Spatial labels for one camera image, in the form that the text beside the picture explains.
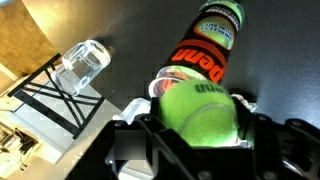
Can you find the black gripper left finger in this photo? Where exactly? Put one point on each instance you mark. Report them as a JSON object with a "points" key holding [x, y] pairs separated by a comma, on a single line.
{"points": [[156, 160]]}

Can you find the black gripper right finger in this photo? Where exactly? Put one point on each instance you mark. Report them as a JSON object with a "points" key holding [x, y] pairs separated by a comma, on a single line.
{"points": [[283, 153]]}

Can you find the green tennis ball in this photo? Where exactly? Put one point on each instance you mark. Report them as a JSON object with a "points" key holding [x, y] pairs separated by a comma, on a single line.
{"points": [[198, 113]]}

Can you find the black round table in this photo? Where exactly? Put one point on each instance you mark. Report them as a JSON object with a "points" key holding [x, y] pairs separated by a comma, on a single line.
{"points": [[283, 50]]}

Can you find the clear glass mug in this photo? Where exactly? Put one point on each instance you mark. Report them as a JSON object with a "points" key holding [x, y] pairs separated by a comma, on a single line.
{"points": [[81, 66]]}

